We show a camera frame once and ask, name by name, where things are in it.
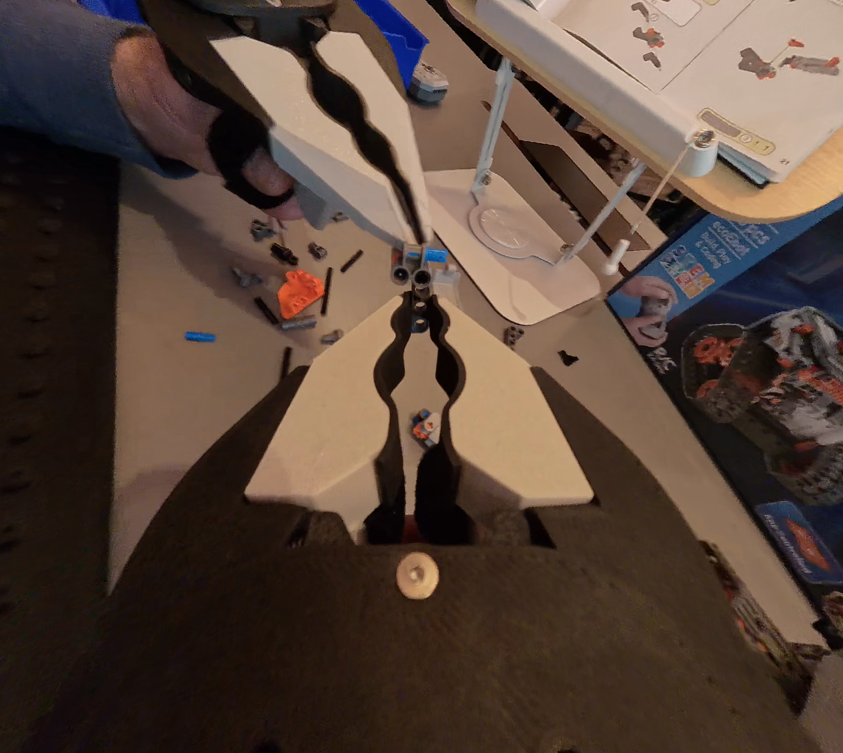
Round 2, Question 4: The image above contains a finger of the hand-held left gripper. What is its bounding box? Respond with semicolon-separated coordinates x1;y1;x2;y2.
310;31;434;244
209;37;422;246

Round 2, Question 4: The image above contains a grey electronic module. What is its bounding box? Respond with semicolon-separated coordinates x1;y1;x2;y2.
407;61;450;105

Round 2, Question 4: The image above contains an instruction booklet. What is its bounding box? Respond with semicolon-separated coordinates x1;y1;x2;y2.
403;0;843;184

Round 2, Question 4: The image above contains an orange triangular panel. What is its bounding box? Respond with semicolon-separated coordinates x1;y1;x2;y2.
277;269;327;321

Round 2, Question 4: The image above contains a dark blue robot kit box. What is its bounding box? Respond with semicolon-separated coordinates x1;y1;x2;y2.
606;210;843;622

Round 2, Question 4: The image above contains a white book stand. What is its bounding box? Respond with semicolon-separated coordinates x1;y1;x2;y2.
421;0;843;327

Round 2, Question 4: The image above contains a dark grey beam assembly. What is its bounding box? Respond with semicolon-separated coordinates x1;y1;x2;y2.
393;265;434;334

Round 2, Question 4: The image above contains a person's left hand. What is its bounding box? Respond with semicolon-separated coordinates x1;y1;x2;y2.
112;32;304;221

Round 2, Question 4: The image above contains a person's left forearm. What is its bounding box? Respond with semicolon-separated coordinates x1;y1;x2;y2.
0;0;198;181

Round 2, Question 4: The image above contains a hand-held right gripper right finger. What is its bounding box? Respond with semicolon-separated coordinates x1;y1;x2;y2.
428;294;595;529

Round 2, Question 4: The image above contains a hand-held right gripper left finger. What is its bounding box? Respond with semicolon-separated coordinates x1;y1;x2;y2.
245;294;406;537

